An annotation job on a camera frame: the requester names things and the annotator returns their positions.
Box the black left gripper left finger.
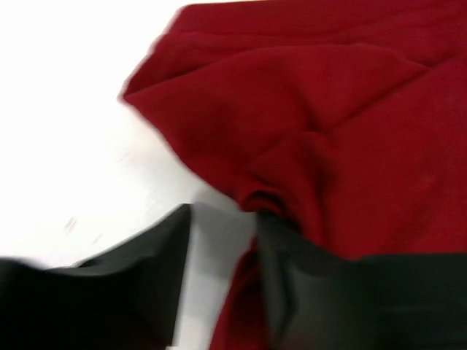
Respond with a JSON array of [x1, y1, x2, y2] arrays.
[[1, 204, 192, 349]]

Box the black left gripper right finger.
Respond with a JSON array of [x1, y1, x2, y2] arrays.
[[257, 213, 466, 349]]

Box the red t shirt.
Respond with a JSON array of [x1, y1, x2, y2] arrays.
[[122, 1, 466, 349]]

